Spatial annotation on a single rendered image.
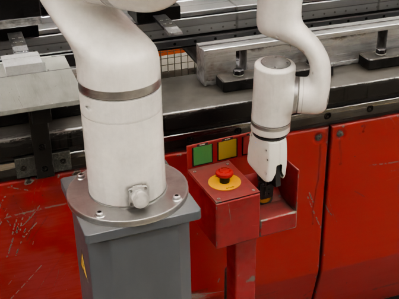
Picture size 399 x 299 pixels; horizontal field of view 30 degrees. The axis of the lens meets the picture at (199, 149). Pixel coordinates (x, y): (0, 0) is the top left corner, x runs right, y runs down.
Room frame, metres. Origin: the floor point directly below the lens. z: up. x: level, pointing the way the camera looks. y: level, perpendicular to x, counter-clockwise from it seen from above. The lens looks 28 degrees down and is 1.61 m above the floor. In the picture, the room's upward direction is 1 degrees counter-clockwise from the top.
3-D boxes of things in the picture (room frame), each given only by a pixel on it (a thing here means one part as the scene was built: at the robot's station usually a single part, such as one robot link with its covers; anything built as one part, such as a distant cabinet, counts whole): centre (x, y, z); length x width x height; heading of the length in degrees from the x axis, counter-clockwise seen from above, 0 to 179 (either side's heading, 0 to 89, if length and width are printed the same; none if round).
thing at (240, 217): (1.43, -0.09, 0.75); 0.20 x 0.16 x 0.18; 113
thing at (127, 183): (1.00, 0.11, 1.09); 0.19 x 0.19 x 0.18
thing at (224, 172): (1.40, -0.05, 0.79); 0.04 x 0.04 x 0.04
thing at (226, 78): (1.74, -0.20, 0.89); 0.30 x 0.05 x 0.03; 108
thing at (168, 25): (1.88, 0.09, 1.01); 0.26 x 0.12 x 0.05; 18
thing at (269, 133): (1.42, -0.15, 0.91); 0.09 x 0.08 x 0.03; 23
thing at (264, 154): (1.43, -0.15, 0.85); 0.10 x 0.07 x 0.11; 23
